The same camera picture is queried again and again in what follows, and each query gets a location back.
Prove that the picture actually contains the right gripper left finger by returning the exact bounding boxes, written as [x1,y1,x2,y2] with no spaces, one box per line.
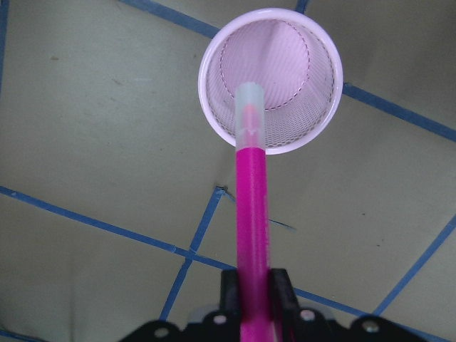
[122,269,242,342]

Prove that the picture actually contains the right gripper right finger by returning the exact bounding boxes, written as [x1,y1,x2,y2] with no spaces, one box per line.
[269,269,424,342]

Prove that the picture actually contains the pink marker pen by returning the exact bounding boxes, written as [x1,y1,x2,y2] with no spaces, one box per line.
[234,82,274,341]

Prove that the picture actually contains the pink mesh cup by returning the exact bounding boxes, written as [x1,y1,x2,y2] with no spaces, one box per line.
[198,8,343,155]

